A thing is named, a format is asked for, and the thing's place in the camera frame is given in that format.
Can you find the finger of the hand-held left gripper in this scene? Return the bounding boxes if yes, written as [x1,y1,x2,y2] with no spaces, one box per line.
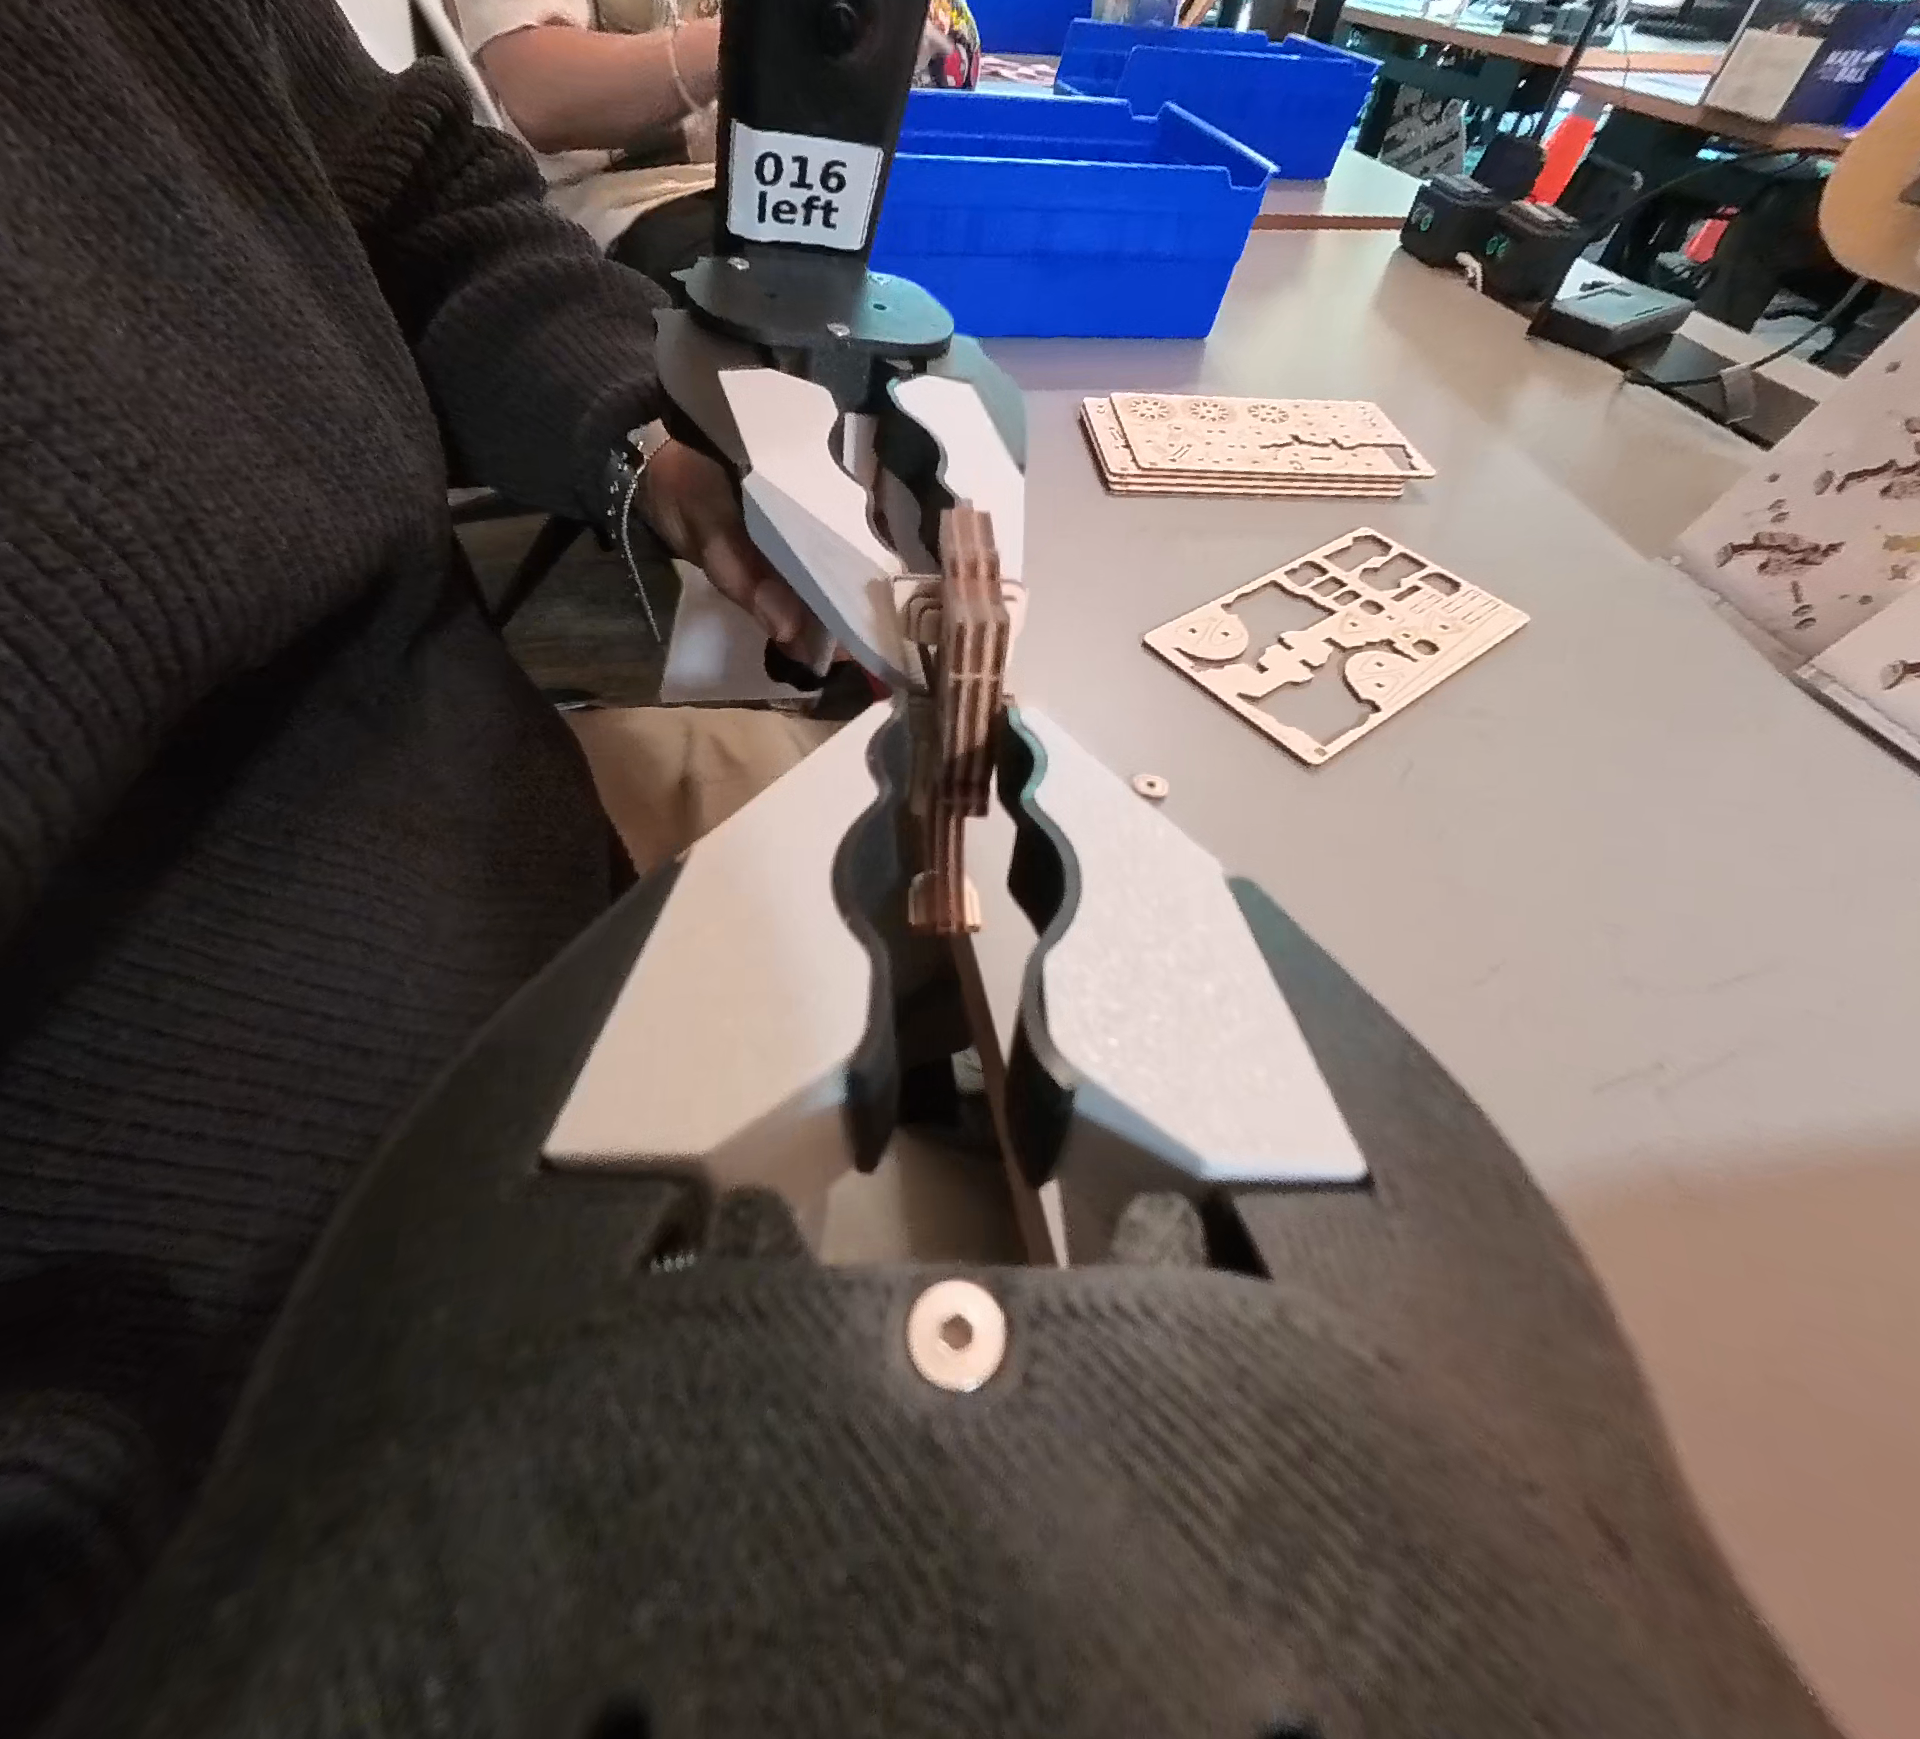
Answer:
[718,371,929,693]
[882,373,1030,639]

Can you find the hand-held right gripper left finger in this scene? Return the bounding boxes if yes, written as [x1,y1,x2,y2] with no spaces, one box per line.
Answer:
[543,693,925,1269]

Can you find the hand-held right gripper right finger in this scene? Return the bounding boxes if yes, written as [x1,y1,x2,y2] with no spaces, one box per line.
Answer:
[999,704,1372,1269]

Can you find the layered wooden puzzle assembly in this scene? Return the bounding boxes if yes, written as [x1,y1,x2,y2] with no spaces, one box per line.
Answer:
[893,504,1030,941]

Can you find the person's left forearm black sleeve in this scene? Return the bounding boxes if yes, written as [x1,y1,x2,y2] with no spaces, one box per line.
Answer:
[415,61,677,547]

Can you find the grey desk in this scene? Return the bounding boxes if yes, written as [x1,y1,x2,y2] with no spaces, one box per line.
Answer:
[568,147,1920,1739]

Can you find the person's left hand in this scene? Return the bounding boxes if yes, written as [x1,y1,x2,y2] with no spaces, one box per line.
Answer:
[634,437,845,687]

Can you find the large blue plastic bin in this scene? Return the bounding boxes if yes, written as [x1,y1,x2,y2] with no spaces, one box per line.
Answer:
[873,91,1281,340]

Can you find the stack of wooden puzzle sheets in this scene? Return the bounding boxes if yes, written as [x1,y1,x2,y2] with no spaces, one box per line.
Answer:
[1082,395,1438,497]

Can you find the punched-out wooden puzzle sheet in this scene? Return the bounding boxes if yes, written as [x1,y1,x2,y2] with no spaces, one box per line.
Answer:
[1145,525,1531,767]

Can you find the black battery charger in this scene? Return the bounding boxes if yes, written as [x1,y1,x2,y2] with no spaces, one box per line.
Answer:
[1402,177,1509,269]
[1485,197,1604,300]

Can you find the flat black device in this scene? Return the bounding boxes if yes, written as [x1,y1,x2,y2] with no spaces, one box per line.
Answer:
[1526,277,1697,357]

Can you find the puzzle instruction booklet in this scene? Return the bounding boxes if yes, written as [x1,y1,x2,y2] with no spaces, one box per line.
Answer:
[1671,315,1920,767]

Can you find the dark blue printed box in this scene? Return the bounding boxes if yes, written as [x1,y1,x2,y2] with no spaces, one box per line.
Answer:
[1707,0,1920,127]

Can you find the pale wooden round board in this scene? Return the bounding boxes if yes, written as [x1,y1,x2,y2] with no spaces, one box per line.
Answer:
[1818,90,1920,304]

